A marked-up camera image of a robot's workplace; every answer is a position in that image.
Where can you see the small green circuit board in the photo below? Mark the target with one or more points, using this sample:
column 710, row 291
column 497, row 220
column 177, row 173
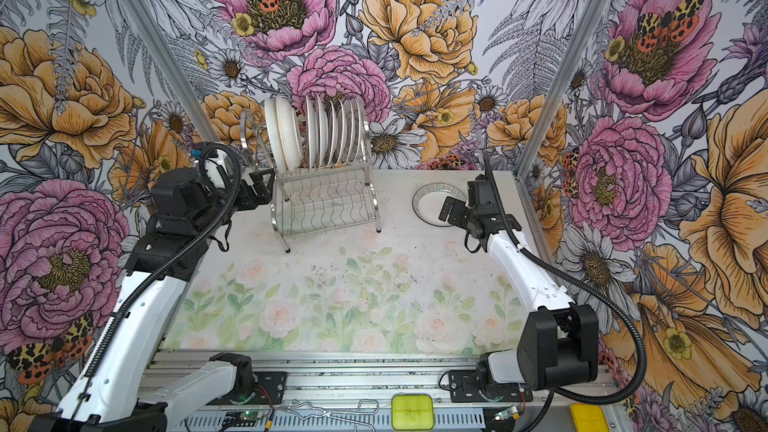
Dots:
column 248, row 418

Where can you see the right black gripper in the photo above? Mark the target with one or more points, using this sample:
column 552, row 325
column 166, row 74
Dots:
column 458, row 207

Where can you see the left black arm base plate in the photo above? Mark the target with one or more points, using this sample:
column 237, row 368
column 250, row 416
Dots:
column 270, row 388

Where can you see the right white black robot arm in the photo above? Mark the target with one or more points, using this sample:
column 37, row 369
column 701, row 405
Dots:
column 559, row 342

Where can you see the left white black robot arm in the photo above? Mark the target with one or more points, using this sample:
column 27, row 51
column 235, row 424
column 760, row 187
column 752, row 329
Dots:
column 106, row 397

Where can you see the black striped rim plate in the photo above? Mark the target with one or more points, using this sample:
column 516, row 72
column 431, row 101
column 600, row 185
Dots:
column 428, row 200

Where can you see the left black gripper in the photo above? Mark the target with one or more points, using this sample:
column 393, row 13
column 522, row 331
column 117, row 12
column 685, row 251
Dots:
column 250, row 201

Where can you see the plain white plate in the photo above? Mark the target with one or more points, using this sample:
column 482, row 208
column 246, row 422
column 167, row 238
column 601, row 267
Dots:
column 274, row 135

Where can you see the white plate row middle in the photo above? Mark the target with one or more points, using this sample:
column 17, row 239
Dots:
column 340, row 132

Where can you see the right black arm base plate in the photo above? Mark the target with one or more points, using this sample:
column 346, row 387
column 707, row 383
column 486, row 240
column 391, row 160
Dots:
column 465, row 386

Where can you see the yellow rimmed white plate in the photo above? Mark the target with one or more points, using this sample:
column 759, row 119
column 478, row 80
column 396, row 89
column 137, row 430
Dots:
column 288, row 135

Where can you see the green square lid box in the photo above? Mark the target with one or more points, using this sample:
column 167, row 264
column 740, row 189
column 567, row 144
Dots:
column 412, row 412

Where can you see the bent metal wire hook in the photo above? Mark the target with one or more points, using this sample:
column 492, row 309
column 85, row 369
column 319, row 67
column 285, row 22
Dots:
column 359, row 417

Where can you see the chrome wire dish rack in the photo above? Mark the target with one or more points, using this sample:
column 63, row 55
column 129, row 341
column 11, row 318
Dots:
column 309, row 201

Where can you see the yellow box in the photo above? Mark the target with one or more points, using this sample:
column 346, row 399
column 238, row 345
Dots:
column 589, row 418

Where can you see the red dotted rim plate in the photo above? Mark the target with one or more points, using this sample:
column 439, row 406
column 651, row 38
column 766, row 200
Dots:
column 323, row 132

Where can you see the red floral pattern plate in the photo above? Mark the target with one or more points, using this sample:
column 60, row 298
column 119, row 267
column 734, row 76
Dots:
column 312, row 125

